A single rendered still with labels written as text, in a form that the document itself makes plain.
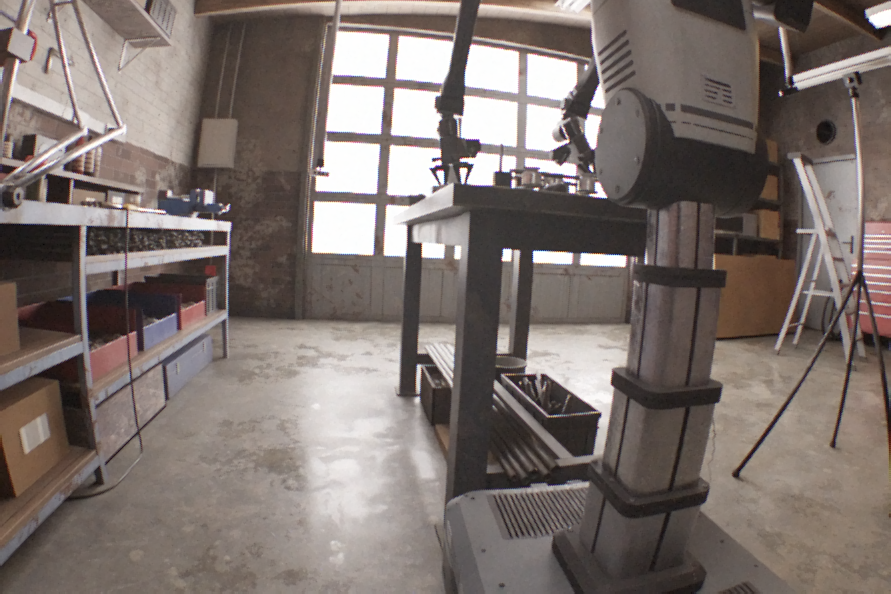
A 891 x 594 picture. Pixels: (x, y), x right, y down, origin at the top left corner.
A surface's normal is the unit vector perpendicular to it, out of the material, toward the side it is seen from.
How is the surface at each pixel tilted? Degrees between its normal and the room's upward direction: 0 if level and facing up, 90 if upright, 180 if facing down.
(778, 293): 82
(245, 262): 90
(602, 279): 90
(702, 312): 90
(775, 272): 82
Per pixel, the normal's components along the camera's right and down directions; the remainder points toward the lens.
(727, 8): 0.11, 0.04
